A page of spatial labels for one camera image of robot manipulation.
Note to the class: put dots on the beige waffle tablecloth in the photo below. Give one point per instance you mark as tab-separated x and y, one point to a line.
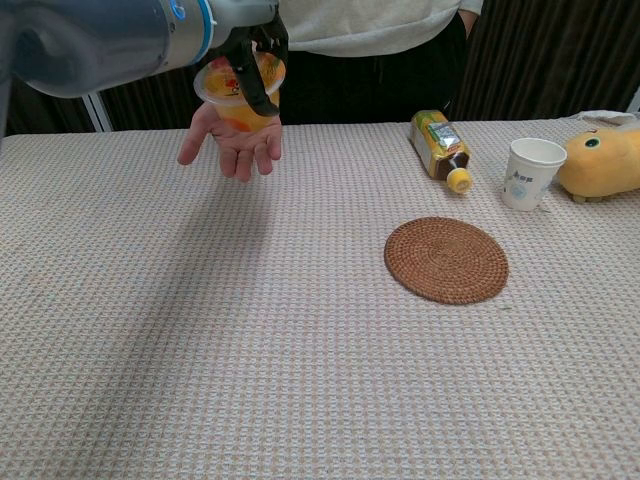
250	325

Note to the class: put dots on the tea bottle yellow cap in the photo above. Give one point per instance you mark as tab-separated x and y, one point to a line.
440	145

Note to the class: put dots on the person in grey sweatshirt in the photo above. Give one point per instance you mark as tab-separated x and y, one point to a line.
370	60

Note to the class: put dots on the yellow plush toy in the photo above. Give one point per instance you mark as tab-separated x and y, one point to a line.
605	160

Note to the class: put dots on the person left hand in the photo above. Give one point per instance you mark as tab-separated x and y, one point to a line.
470	22

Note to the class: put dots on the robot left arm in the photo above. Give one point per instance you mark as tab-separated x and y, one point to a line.
100	45

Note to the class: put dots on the round woven rattan coaster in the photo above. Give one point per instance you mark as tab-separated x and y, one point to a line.
446	260

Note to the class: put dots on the person right hand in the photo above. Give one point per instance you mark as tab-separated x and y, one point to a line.
235	150

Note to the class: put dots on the aluminium frame bar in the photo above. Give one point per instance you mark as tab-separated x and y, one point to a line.
97	112
635	100

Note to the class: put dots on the clear plastic fruit cup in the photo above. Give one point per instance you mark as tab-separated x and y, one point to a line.
216	85

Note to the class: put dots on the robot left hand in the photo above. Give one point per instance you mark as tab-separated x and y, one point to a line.
255	75

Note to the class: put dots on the white paper cup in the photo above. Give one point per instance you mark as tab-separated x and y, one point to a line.
527	175

